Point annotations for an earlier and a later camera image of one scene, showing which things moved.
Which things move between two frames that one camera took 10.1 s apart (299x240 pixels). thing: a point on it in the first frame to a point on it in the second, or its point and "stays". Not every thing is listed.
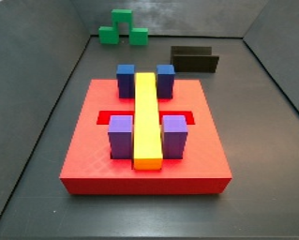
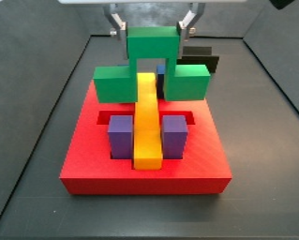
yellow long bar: x=147 y=146 stays
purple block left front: x=120 y=137 stays
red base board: x=92 y=173 stays
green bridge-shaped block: x=108 y=33 to x=187 y=81
